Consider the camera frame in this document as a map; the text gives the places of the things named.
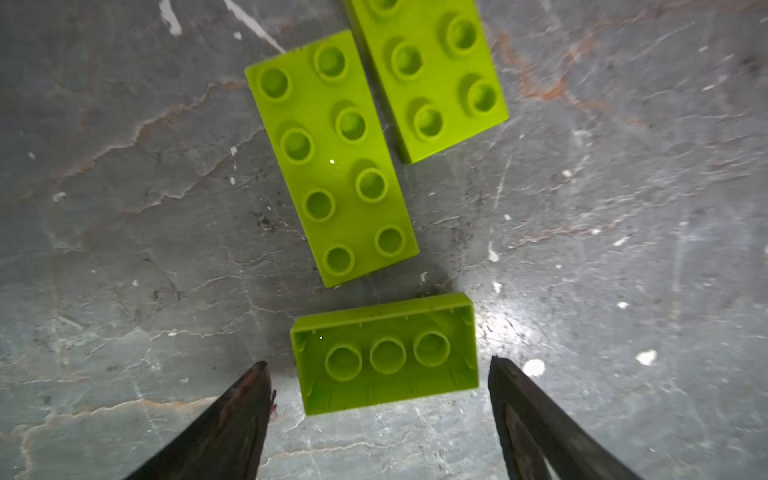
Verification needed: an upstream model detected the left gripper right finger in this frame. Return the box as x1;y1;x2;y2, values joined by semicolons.
488;356;638;479

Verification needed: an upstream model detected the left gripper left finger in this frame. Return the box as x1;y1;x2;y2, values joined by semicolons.
128;361;276;479

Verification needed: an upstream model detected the green lego brick horizontal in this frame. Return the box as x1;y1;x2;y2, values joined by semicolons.
290;293;479;416

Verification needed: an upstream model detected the green lego brick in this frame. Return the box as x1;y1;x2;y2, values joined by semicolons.
345;0;509;164
245;30;419;287

